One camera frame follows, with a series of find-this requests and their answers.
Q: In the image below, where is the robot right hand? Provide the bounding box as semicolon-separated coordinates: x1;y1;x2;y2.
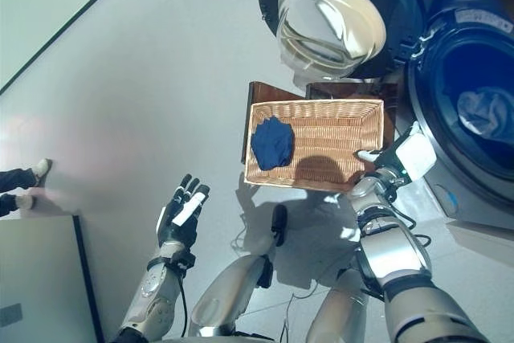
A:
352;120;438;186

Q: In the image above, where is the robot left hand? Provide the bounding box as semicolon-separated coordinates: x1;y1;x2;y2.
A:
155;174;211;248

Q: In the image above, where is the white garment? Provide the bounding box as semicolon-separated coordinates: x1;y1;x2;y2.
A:
457;88;514;139

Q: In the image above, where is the blue garment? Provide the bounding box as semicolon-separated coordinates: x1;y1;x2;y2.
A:
251;116;296;171

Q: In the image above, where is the grey front-load washing machine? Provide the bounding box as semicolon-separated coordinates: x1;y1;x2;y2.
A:
405;0;514;231

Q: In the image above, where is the silver robot left leg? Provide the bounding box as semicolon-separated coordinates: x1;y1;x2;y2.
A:
188;204;289;338

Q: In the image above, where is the silver robot leg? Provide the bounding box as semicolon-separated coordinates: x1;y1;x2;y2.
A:
188;204;289;338
304;268;370;343

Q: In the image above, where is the rectangular wicker laundry basket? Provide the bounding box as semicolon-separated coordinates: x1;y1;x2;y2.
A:
243;98;386;194

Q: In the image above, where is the grey robot torso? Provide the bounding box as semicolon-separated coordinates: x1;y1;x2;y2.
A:
160;330;290;343

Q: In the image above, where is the brown wooden stool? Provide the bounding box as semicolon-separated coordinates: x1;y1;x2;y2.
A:
240;80;399;163

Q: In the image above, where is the round glass washer door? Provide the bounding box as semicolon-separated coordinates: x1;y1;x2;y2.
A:
259;0;429;79

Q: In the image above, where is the person in black trousers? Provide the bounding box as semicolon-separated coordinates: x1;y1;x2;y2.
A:
0;157;53;218

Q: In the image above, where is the silver robot right leg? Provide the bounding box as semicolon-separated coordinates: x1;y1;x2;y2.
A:
304;268;370;343

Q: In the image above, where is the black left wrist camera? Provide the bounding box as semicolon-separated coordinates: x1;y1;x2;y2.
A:
176;252;198;272

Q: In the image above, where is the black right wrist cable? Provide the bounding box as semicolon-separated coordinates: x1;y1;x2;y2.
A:
387;188;433;247

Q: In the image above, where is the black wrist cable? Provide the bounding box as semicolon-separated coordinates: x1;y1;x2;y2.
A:
176;274;190;338
387;188;433;247

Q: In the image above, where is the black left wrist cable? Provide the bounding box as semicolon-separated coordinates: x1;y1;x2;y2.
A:
176;274;190;338

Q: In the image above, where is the grey wall outlet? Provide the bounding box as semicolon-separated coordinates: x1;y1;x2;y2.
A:
0;302;23;326

